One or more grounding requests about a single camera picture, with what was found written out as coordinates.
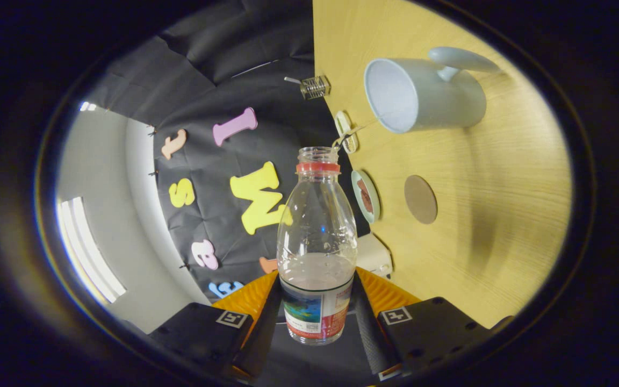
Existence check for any round brown coaster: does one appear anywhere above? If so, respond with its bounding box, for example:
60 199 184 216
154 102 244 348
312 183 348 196
404 175 438 225

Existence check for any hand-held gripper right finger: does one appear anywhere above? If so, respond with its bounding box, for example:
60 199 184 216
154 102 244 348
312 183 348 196
352 267 514 383

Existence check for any large ceiling light panel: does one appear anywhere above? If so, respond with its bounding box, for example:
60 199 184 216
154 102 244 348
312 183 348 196
57 197 127 304

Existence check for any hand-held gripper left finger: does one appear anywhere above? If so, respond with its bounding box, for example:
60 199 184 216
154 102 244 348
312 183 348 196
148 270 283 383

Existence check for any black backdrop cloth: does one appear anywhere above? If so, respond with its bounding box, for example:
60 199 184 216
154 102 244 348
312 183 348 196
87 0 372 302

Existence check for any wooden table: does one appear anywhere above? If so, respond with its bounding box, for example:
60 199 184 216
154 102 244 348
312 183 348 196
312 0 573 329

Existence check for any brown food on plate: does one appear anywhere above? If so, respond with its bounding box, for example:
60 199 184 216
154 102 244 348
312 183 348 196
357 179 373 213

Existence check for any white divided snack tray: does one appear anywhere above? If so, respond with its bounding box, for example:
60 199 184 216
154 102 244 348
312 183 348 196
334 110 359 154

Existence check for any pale green plate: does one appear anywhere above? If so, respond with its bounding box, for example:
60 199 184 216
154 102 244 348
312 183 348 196
351 170 381 224

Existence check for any white cup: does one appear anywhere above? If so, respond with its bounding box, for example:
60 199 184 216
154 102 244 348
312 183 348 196
364 47 502 134

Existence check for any clear plastic juice bottle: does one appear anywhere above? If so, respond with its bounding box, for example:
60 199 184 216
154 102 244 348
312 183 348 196
277 146 358 346

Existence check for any white toaster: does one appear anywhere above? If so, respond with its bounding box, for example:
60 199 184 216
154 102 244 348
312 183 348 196
356 232 394 278

